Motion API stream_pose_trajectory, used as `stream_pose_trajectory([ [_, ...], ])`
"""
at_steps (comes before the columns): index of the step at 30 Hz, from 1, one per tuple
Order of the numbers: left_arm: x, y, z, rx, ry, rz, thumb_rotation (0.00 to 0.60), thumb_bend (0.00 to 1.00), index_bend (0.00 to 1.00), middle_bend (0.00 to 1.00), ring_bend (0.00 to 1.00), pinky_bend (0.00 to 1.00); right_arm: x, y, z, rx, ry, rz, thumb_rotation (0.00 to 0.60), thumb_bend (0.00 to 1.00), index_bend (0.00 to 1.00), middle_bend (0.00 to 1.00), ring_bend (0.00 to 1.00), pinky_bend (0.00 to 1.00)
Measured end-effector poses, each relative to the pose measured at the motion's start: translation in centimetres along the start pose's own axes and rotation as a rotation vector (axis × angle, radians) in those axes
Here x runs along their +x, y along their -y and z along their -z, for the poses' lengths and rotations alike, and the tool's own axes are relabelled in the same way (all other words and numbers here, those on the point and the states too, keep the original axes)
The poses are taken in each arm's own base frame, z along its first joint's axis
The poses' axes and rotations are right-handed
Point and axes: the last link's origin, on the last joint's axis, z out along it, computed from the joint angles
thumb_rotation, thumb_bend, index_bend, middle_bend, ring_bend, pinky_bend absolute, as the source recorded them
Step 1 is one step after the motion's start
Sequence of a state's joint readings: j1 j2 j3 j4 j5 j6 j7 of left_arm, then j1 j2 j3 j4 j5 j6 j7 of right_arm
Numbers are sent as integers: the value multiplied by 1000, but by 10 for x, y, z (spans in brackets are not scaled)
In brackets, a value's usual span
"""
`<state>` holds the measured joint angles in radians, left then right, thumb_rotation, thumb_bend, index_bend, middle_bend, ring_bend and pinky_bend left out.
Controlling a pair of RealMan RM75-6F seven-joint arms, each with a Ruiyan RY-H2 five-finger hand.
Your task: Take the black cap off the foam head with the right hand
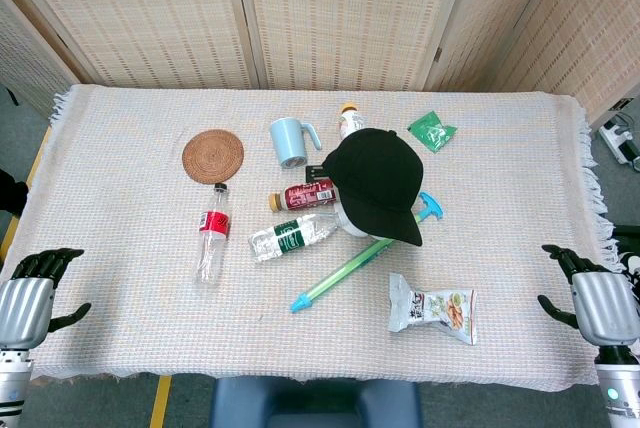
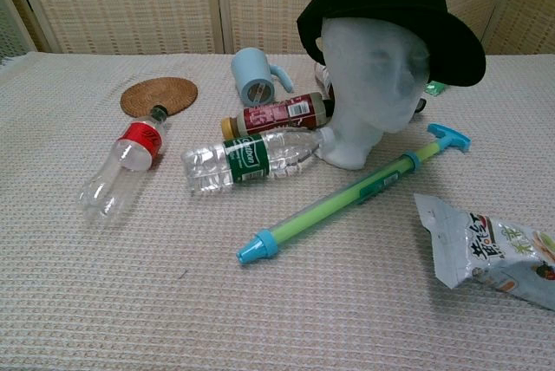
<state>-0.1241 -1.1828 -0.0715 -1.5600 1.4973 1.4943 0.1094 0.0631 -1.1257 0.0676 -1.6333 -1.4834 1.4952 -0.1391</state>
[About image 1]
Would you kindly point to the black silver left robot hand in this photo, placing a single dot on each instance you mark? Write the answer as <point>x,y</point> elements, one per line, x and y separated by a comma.
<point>25,308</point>

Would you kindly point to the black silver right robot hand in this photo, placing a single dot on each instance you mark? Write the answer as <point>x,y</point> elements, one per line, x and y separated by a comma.
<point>605,308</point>

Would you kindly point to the black baseball cap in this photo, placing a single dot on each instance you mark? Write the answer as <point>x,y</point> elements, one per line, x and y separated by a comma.
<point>375,178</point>

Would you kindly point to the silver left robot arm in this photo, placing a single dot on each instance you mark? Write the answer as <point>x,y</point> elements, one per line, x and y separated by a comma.
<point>12,388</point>

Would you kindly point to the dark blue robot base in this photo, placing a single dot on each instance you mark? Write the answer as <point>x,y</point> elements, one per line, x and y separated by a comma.
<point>315,403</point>

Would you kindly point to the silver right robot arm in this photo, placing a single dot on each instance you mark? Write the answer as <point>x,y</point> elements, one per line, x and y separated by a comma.
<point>620,388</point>

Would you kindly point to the beige woven tablecloth with fringe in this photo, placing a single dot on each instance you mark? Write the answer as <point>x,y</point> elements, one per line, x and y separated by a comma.
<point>125,318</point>

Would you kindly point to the black object on floor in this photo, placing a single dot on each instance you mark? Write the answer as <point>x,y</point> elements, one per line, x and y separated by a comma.
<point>11,190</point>

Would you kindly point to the silver snack bag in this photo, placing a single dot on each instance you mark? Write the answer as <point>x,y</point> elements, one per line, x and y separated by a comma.
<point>435,310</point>

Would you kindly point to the empty clear bottle red label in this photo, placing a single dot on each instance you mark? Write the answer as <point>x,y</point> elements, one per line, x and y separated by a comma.
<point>214,228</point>

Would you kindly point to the round brown woven coaster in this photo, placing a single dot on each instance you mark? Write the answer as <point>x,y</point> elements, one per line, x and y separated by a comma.
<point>213,155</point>

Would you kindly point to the green plastic packet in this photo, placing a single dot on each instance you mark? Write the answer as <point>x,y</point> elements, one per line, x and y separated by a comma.
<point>432,130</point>

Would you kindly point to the green blue toy water pump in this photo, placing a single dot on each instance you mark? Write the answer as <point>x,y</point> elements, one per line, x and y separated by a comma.
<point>345,273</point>

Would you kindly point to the clear water bottle green label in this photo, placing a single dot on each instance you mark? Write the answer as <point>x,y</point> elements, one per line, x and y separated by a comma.
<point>287,238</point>

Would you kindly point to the brown drink bottle red label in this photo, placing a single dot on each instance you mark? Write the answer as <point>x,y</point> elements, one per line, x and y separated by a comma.
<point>305,194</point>

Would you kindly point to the white bottle with yellow cap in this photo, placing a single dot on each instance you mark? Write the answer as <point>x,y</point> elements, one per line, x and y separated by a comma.
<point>351,120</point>

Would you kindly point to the small black plastic object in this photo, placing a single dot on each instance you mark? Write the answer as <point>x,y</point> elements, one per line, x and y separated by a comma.
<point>313,173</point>

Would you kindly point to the wooden woven folding screen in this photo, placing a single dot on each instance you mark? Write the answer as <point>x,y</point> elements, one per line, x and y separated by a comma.
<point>325,13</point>

